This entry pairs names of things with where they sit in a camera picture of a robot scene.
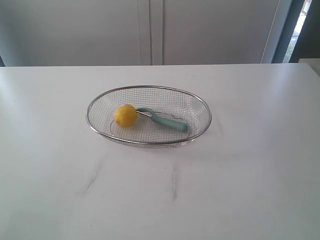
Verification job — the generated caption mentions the white cabinet doors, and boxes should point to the white cabinet doors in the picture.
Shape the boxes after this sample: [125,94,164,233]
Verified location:
[0,0,291,66]

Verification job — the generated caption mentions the metal wire mesh basket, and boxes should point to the metal wire mesh basket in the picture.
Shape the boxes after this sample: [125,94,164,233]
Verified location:
[86,85,212,148]

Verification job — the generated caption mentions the teal handled peeler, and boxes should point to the teal handled peeler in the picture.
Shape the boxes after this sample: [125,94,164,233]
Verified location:
[136,107,189,133]

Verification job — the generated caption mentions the yellow lemon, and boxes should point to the yellow lemon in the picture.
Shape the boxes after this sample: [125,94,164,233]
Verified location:
[113,104,138,128]

